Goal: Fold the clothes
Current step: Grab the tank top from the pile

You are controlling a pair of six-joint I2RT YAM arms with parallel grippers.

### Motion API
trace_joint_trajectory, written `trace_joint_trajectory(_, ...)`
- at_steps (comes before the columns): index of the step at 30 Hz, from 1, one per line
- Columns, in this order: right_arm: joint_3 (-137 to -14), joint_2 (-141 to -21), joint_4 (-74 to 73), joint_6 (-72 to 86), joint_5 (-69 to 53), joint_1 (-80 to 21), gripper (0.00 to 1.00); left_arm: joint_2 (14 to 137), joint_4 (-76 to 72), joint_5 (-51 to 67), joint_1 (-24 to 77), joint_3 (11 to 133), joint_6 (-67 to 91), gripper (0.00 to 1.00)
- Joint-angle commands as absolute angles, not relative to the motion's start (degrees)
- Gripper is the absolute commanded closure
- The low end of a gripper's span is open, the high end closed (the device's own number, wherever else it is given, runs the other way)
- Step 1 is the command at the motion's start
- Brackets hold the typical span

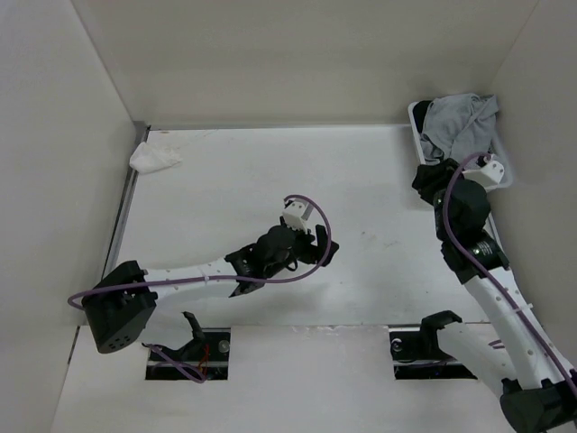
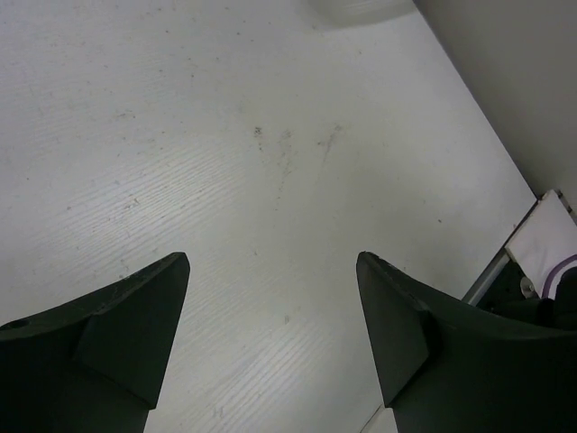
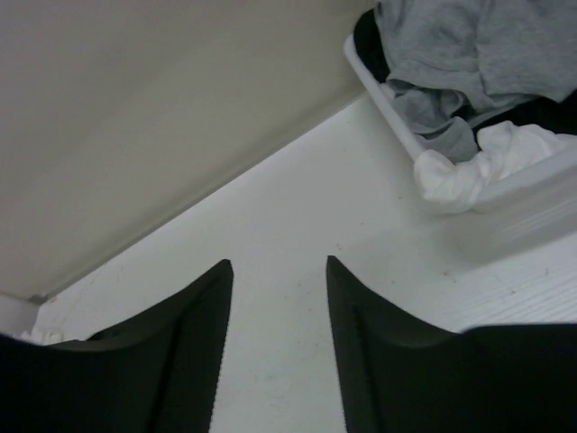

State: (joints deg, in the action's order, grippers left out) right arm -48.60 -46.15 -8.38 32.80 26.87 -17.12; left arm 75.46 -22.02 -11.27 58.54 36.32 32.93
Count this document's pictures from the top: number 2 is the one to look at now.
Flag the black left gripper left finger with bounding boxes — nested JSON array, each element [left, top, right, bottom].
[[1, 252, 190, 432]]

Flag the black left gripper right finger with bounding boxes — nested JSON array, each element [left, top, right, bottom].
[[356, 252, 576, 432]]

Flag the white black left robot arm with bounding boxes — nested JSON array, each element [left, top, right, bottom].
[[1, 194, 576, 432]]

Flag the aluminium table edge rail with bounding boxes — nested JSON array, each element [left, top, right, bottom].
[[462, 191, 564, 307]]

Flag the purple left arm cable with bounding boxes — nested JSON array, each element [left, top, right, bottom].
[[543, 254, 577, 299]]

